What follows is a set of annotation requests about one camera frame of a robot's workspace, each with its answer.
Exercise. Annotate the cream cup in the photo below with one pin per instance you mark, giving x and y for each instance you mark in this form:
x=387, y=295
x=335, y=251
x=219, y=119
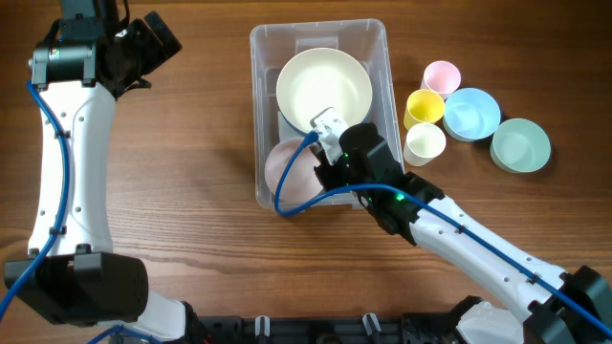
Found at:
x=424, y=142

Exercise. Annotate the pink small bowl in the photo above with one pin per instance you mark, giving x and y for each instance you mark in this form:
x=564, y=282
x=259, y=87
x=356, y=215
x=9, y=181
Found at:
x=301, y=183

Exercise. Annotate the clear plastic storage container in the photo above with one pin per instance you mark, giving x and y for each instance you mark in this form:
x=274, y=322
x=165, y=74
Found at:
x=273, y=45

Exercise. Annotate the green small bowl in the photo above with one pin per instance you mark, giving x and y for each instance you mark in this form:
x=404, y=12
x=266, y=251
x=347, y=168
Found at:
x=520, y=146

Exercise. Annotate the light blue small bowl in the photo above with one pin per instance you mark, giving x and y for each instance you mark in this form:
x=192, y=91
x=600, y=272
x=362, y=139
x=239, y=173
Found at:
x=471, y=114

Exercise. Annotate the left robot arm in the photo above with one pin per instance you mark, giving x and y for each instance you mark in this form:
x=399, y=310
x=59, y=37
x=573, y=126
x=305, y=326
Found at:
x=91, y=56

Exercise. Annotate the cream large bowl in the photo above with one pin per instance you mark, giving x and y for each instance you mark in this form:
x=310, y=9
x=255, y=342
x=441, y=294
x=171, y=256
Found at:
x=322, y=78

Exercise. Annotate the pink cup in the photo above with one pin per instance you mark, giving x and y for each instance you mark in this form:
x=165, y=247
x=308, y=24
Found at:
x=442, y=78

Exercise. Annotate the yellow cup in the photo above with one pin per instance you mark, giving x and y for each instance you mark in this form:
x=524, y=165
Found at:
x=423, y=106

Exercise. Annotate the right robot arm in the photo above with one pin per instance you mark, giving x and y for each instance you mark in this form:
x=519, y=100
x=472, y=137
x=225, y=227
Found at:
x=541, y=303

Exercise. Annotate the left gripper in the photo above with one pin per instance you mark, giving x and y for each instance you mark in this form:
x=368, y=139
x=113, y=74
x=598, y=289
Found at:
x=157, y=52

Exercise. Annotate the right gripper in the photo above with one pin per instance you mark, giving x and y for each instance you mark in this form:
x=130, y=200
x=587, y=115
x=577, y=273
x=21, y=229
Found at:
x=328, y=177

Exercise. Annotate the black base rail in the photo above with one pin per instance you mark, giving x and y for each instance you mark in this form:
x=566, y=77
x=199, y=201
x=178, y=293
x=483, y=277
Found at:
x=408, y=328

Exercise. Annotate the dark blue bowl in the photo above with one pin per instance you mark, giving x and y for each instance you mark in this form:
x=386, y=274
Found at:
x=349, y=117

